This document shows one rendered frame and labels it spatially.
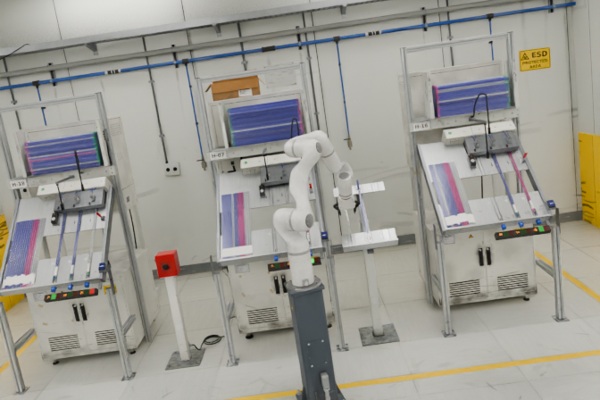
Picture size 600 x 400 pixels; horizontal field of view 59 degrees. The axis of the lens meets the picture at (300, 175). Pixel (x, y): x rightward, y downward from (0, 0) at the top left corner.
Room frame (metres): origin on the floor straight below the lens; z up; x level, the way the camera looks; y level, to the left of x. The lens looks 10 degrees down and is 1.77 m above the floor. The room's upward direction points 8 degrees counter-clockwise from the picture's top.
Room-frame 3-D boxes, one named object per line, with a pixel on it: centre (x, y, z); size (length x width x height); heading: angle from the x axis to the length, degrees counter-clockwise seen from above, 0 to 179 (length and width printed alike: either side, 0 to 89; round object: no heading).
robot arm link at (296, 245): (2.73, 0.09, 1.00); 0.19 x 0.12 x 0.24; 51
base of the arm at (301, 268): (2.71, 0.07, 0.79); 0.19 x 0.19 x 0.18
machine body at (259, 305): (3.87, 0.24, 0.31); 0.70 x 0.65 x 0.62; 89
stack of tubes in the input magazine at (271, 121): (3.75, 0.18, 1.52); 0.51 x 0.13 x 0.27; 89
